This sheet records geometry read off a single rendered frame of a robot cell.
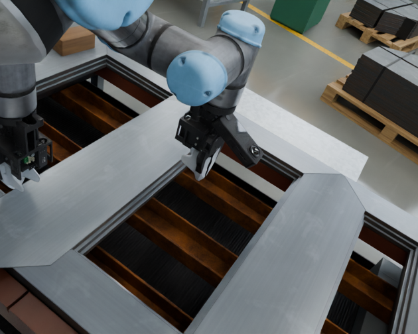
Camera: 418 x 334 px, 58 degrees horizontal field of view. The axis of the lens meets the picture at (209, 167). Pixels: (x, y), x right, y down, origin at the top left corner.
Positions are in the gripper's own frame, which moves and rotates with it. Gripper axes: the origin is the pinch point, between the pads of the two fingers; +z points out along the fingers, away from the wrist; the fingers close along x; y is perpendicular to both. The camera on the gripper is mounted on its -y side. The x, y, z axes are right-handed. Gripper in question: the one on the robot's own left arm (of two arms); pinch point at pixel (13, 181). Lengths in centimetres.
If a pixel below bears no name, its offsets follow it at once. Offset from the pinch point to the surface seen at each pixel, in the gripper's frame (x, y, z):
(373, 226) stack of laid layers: 52, 67, 3
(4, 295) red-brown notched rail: -15.3, 16.9, 2.9
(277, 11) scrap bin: 375, -78, 75
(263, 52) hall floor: 294, -51, 86
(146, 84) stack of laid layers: 52, -8, 2
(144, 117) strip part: 37.7, 2.8, 0.7
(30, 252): -8.3, 14.7, 0.6
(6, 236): -8.7, 9.1, 0.6
